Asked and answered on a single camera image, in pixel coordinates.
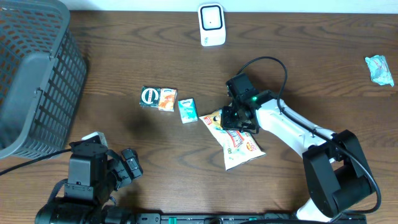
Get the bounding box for cream wipes pack blue edges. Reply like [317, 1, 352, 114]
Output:
[200, 110, 266, 170]

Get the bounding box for teal white Kleenex tissue pack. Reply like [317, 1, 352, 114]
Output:
[178, 98, 198, 124]

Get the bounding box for orange tissue pack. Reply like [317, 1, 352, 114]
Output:
[158, 88, 177, 112]

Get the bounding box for black healing ointment box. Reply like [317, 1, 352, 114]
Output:
[139, 86, 161, 108]

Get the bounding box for green soft wipes pack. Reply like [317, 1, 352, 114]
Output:
[364, 55, 394, 87]

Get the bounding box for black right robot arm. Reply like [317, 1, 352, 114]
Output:
[221, 73, 376, 222]

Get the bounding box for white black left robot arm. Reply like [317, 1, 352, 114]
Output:
[35, 138, 143, 224]

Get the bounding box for white barcode scanner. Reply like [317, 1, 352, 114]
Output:
[197, 3, 226, 47]

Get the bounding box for grey plastic mesh basket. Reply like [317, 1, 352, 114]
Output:
[1, 0, 87, 159]

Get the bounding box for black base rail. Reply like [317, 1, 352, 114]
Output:
[133, 212, 368, 224]

